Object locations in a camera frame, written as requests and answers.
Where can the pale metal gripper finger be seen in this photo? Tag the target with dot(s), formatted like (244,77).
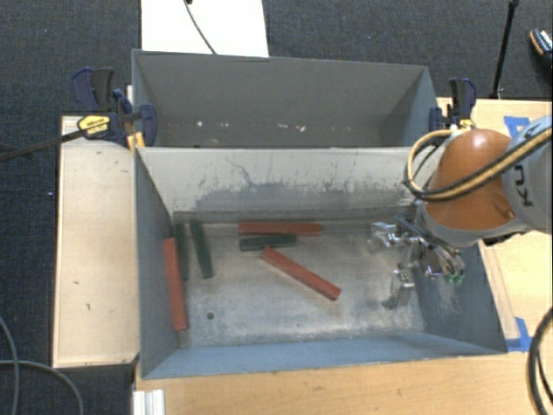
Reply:
(384,237)
(399,290)

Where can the red-brown flat block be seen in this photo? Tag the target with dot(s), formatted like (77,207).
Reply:
(175,285)
(302,274)
(280,228)

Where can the dark green flat block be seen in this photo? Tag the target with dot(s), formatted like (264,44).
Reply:
(203,251)
(182,251)
(268,242)

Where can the grey metal bin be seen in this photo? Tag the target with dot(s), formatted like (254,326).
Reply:
(268,309)

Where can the pale wood flat board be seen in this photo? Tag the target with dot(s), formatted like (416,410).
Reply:
(97,249)

